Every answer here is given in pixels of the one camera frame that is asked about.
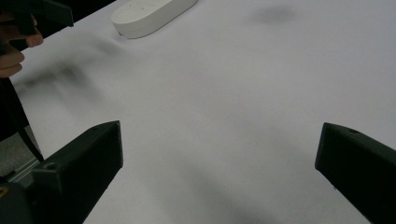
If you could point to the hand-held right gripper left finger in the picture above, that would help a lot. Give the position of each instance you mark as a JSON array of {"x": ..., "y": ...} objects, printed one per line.
[{"x": 82, "y": 165}]

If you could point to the white oval power strip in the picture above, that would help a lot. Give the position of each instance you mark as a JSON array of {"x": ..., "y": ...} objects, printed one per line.
[{"x": 146, "y": 15}]

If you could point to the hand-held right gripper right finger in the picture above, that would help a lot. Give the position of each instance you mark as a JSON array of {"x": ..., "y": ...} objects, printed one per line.
[{"x": 361, "y": 168}]

